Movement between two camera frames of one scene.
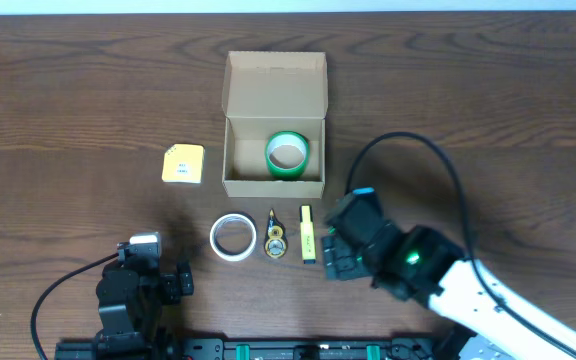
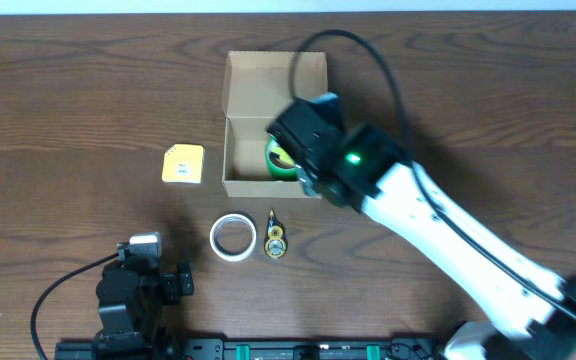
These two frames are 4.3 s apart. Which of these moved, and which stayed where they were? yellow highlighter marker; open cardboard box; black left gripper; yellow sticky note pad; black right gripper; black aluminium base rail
Moved: yellow highlighter marker; black right gripper
Stayed: black left gripper; black aluminium base rail; open cardboard box; yellow sticky note pad
